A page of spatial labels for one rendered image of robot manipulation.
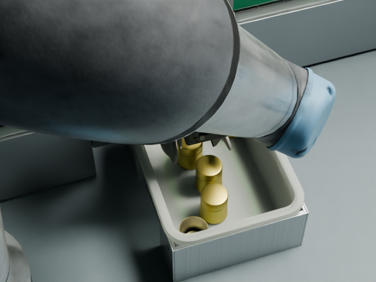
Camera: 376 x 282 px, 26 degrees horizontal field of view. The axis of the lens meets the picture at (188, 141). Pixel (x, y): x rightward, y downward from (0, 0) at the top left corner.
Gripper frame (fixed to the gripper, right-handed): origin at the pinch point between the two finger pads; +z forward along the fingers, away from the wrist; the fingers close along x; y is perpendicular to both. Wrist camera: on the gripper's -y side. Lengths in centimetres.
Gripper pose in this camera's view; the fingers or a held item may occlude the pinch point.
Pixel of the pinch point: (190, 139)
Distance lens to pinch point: 105.2
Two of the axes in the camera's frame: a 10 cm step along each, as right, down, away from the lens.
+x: 9.6, -2.3, 1.7
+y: 2.9, 7.7, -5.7
